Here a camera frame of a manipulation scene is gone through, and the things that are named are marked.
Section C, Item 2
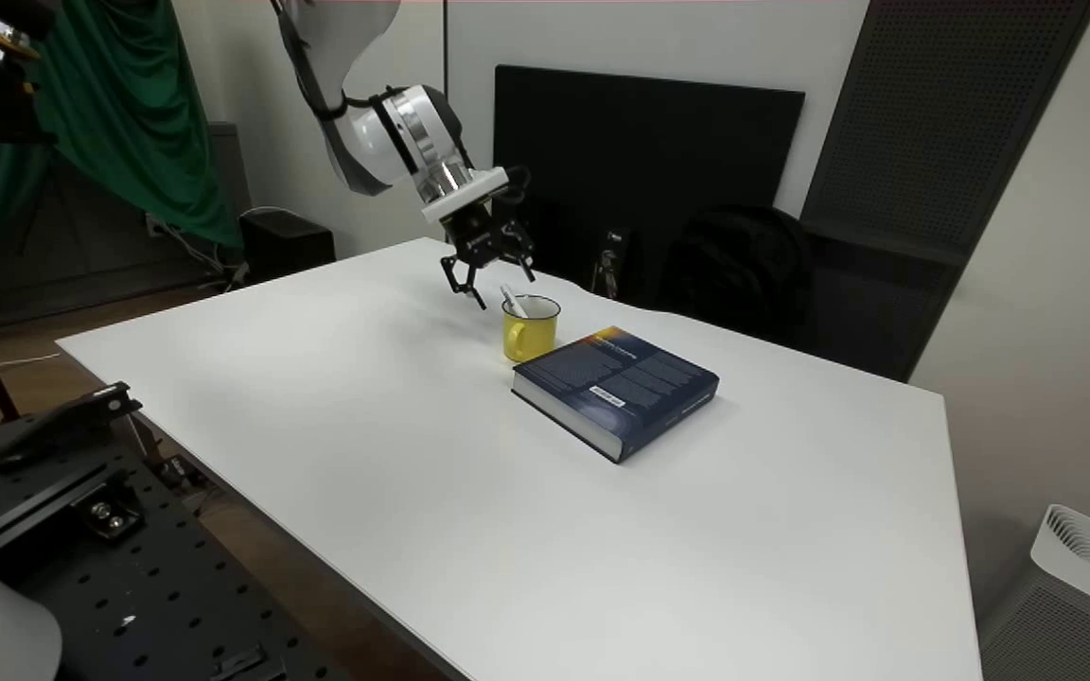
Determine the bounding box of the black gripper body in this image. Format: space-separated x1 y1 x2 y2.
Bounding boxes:
439 163 539 267

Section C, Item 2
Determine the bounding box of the yellow enamel mug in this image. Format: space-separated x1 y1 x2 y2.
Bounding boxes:
497 293 569 367

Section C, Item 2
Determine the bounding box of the dark blue hardcover book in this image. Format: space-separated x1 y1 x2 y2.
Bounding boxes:
506 322 724 468

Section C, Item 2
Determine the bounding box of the black box speaker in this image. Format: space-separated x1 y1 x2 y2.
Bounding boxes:
235 204 341 289

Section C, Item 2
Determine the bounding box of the black office chair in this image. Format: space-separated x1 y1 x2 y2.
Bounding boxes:
657 204 820 356

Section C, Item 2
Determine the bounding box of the green hanging cloth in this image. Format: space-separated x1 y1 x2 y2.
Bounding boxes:
28 0 246 256

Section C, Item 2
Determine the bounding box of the dark grey door panel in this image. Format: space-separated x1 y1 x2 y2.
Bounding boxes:
799 0 1090 386

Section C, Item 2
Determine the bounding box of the black clamp on breadboard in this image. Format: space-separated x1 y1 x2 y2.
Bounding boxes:
0 377 146 476

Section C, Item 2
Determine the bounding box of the black perforated breadboard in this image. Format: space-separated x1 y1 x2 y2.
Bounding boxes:
0 419 367 681

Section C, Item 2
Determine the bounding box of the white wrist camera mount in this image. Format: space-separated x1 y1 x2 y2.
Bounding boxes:
421 168 515 230

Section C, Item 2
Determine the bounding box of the black panel against wall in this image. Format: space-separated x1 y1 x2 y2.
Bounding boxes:
491 62 809 314

